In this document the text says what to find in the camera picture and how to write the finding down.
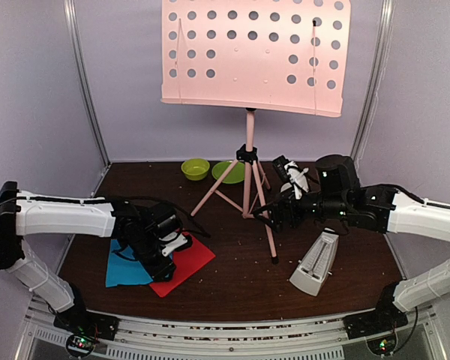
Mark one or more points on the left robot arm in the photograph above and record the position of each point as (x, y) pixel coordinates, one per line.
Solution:
(152, 234)

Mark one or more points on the red paper sheet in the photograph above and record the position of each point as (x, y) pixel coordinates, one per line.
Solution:
(188, 262)

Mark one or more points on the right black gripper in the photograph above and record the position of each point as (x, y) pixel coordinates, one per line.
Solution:
(277, 207)

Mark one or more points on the dark bowl white inside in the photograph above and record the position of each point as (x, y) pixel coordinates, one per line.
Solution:
(286, 188)

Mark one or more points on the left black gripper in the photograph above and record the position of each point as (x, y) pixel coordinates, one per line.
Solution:
(158, 271)

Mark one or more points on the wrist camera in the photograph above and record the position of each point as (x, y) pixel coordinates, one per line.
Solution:
(175, 241)
(289, 172)

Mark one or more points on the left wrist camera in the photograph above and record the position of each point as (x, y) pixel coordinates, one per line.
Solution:
(175, 241)

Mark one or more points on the left aluminium post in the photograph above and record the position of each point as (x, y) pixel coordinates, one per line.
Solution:
(70, 13)

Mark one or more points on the aluminium post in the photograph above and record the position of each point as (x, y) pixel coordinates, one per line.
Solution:
(70, 13)
(378, 70)

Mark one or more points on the white metronome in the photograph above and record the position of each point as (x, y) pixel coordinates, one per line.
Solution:
(315, 267)

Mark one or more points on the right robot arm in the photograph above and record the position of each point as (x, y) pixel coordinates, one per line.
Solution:
(380, 208)

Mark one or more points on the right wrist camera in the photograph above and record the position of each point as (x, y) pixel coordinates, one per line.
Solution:
(289, 172)

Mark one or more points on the blue paper sheet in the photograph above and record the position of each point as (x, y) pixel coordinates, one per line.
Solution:
(121, 270)

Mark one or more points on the right aluminium post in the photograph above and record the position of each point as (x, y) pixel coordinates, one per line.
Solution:
(378, 70)

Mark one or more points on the pink music stand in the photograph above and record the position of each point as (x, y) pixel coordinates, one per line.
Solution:
(287, 56)

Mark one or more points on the lime green bowl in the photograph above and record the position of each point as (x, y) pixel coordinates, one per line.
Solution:
(195, 169)

